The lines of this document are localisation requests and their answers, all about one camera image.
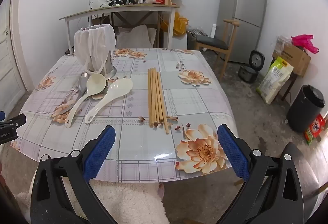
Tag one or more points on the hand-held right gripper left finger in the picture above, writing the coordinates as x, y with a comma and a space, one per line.
100, 152

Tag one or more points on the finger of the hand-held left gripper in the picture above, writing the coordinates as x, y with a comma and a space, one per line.
2, 115
15, 121

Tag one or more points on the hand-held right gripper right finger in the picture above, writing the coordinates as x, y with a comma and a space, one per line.
234, 152

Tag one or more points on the metal spoon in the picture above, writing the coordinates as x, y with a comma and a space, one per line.
82, 83

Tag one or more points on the bunch of wooden chopsticks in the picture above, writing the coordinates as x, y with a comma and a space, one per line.
153, 95

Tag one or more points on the metal utensil holder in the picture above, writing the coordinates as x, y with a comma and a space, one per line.
111, 65

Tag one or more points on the white plastic bag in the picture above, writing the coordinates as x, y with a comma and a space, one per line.
93, 42

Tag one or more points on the white panel door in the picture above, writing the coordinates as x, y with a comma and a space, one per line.
7, 72

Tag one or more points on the floral plastic tablecloth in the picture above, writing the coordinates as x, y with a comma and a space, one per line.
143, 152

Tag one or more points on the white fleece garment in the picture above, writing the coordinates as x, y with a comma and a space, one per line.
128, 201

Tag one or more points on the black rice cooker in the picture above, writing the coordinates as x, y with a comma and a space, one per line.
247, 74

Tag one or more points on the black trash bin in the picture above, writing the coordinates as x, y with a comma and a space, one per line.
303, 108

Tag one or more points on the yellow green rice bag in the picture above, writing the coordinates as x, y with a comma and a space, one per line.
274, 80

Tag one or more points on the red detergent packet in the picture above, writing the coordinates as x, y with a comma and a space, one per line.
315, 127

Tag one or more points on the large cardboard box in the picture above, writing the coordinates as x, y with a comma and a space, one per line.
294, 58

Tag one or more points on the wooden chair with dark seat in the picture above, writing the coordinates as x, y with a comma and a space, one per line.
211, 42

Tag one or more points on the dark green bag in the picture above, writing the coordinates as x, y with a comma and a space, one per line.
194, 38

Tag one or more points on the clear crumpled plastic bag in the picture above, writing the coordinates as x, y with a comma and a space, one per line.
283, 41

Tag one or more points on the pink plastic bag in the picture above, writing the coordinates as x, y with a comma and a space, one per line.
305, 42

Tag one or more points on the yellow plastic bag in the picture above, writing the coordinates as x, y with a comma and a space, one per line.
179, 25

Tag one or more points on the wooden desk with white legs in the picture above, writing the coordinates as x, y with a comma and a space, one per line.
115, 10

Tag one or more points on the silver refrigerator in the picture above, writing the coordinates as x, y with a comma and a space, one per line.
240, 3

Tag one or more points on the black charger docks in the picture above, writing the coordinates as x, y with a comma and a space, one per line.
123, 1

